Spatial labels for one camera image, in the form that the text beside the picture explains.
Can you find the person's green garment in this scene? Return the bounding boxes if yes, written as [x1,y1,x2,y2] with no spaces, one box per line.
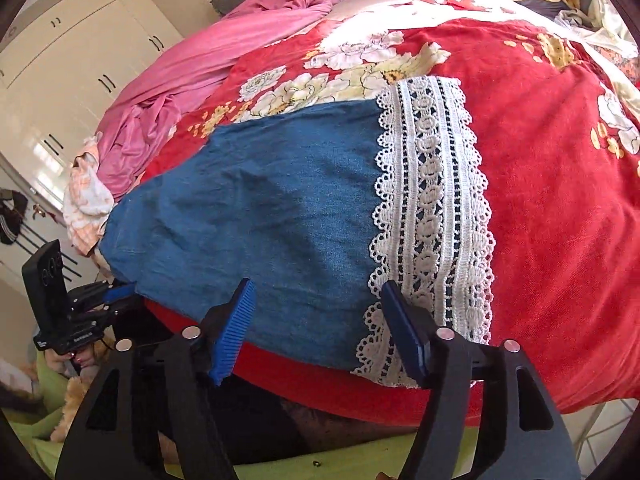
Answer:
[0,350,481,480]

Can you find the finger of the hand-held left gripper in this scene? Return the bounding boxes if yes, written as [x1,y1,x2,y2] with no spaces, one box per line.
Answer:
[75,296,144,322]
[70,282,138,307]

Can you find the person's left hand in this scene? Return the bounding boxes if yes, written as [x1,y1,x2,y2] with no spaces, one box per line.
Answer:
[64,347,101,377]

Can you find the red floral blanket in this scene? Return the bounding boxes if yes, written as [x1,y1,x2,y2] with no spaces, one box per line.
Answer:
[135,0,640,428]

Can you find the cream wardrobe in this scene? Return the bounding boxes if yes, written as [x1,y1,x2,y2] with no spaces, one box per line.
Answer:
[0,0,186,281]

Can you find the white crumpled cloth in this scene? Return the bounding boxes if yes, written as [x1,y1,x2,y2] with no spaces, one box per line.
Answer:
[552,0,640,86]

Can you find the orange white plaid cloth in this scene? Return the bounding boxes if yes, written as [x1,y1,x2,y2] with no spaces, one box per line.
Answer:
[62,137,116,257]

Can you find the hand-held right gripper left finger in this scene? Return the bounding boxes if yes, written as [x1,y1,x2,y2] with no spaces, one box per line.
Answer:
[55,278,258,480]

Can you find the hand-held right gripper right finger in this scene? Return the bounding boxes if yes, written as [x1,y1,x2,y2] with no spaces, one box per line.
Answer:
[380,280,583,480]

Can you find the blue denim pants lace trim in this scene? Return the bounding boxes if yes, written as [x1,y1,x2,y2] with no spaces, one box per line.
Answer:
[97,76,497,390]

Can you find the pink blanket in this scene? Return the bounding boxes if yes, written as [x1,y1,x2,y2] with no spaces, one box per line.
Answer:
[97,0,341,201]

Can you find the dark hanging clothes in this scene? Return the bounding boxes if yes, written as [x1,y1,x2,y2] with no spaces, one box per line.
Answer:
[0,187,29,246]

